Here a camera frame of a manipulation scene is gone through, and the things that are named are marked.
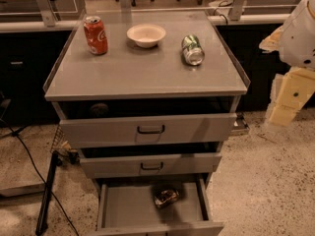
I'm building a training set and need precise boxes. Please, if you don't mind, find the middle grey drawer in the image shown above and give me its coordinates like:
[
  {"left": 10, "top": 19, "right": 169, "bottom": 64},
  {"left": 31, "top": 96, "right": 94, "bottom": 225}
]
[{"left": 79, "top": 143, "right": 221, "bottom": 179}]

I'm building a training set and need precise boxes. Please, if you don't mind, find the top grey drawer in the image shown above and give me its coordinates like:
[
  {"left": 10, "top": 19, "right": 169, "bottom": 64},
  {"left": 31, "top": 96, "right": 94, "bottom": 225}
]
[{"left": 53, "top": 96, "right": 239, "bottom": 148}]

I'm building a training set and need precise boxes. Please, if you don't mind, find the black floor cable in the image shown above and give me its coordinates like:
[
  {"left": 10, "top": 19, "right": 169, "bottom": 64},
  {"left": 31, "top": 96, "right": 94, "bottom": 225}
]
[{"left": 0, "top": 118, "right": 80, "bottom": 236}]

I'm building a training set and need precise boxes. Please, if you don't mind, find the grey drawer cabinet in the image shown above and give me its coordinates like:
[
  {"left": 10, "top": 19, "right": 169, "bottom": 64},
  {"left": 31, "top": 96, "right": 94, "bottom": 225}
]
[{"left": 42, "top": 9, "right": 252, "bottom": 236}]

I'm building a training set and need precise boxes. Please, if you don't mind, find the orange patterned can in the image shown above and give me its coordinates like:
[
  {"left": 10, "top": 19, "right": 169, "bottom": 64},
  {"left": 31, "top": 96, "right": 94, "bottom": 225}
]
[{"left": 154, "top": 188, "right": 180, "bottom": 208}]

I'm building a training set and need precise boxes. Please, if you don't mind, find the dark round object in drawer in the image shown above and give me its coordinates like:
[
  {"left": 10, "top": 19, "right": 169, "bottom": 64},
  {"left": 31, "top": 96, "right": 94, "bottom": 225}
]
[{"left": 89, "top": 103, "right": 109, "bottom": 118}]

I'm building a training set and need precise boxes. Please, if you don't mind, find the black bar on floor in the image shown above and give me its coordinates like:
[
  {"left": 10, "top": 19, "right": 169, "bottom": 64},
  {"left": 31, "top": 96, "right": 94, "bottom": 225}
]
[{"left": 35, "top": 151, "right": 58, "bottom": 236}]

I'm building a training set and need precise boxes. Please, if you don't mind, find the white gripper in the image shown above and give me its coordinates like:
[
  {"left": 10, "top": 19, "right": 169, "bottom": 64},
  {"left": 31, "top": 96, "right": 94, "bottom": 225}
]
[{"left": 259, "top": 3, "right": 315, "bottom": 127}]

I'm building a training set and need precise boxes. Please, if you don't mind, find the bottom grey drawer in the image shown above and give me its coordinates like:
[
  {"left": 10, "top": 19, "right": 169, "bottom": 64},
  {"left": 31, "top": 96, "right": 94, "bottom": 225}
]
[{"left": 89, "top": 174, "right": 223, "bottom": 236}]

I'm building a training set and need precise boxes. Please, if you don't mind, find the small wire cart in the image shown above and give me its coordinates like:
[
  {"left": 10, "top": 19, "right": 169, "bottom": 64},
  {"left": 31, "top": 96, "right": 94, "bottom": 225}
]
[{"left": 50, "top": 126, "right": 79, "bottom": 164}]

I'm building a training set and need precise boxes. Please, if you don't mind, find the red soda can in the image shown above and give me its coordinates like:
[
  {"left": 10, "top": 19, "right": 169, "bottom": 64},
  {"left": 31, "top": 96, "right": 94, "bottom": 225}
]
[{"left": 84, "top": 16, "right": 108, "bottom": 55}]

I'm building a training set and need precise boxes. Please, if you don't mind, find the green soda can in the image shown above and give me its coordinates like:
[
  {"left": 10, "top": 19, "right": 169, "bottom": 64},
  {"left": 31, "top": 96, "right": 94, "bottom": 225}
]
[{"left": 181, "top": 34, "right": 205, "bottom": 66}]

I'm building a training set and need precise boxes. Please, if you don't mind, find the white bowl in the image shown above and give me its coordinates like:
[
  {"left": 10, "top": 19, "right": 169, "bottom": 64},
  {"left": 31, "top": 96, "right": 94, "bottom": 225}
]
[{"left": 127, "top": 24, "right": 166, "bottom": 48}]

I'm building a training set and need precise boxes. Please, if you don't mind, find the grey drawer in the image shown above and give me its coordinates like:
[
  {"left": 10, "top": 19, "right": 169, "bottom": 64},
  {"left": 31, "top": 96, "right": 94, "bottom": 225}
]
[
  {"left": 89, "top": 174, "right": 223, "bottom": 236},
  {"left": 79, "top": 143, "right": 221, "bottom": 179},
  {"left": 53, "top": 96, "right": 239, "bottom": 148}
]

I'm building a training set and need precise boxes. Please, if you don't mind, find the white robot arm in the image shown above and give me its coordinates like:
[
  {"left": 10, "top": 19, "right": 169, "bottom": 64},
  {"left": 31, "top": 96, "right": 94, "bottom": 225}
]
[{"left": 259, "top": 0, "right": 315, "bottom": 127}]

